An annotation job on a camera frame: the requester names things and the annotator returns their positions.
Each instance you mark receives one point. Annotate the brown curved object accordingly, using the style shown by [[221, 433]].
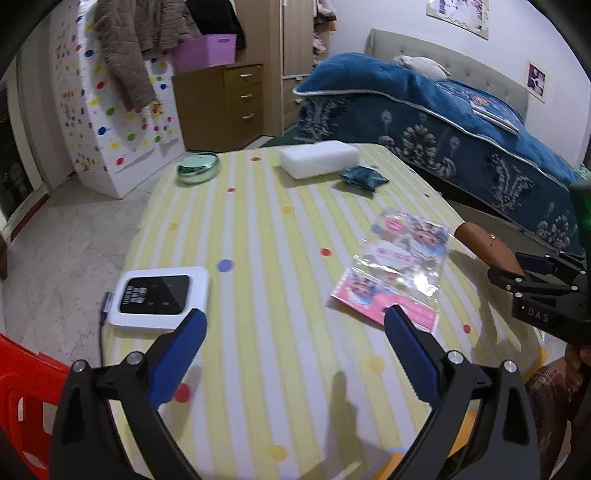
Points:
[[485, 244]]

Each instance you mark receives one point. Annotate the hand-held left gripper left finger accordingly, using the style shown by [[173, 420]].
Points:
[[180, 355]]

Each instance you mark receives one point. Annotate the white pillow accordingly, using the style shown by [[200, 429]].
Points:
[[422, 64]]

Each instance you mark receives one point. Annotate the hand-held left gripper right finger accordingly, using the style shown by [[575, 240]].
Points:
[[411, 355]]

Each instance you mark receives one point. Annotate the small wall poster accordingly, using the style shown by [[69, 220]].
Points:
[[537, 78]]

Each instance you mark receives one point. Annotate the beige upholstered bed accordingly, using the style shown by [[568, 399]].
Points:
[[461, 60]]

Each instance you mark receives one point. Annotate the wooden drawer cabinet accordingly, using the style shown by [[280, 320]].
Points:
[[207, 110]]

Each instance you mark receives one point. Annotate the white foam block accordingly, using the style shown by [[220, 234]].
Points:
[[318, 159]]

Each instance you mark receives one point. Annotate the white device with black screen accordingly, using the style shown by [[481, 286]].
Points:
[[194, 295]]

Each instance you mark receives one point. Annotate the yellow striped dotted tablecloth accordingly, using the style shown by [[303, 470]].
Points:
[[277, 258]]

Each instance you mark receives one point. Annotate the large wall poster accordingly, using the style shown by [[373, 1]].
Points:
[[461, 14]]

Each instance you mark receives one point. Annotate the clear pink printed packet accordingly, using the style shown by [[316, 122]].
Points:
[[392, 258]]

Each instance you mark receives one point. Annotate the white cabinet with coloured dots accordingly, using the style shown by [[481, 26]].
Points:
[[115, 157]]

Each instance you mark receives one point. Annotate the purple plastic basket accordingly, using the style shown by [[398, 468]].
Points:
[[207, 53]]

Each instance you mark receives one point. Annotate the brown quilted jacket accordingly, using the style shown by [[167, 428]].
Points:
[[124, 46]]

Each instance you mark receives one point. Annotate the green round tin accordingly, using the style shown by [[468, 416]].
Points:
[[198, 166]]

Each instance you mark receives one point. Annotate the black garment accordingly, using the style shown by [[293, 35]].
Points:
[[217, 16]]

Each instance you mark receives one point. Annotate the bed with blue blanket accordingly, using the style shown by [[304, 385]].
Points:
[[392, 92]]

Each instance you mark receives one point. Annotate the person's right hand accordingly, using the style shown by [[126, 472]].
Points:
[[575, 369]]

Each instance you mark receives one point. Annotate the red plastic chair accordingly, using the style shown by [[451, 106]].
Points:
[[27, 383]]

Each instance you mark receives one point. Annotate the dark blue snack packet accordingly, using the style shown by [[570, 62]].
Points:
[[362, 177]]

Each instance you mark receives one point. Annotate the wooden wardrobe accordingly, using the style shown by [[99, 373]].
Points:
[[295, 46]]

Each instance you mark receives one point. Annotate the green floor mat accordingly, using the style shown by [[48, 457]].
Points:
[[281, 138]]

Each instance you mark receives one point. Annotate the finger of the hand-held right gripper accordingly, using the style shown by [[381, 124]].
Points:
[[535, 262], [517, 282]]

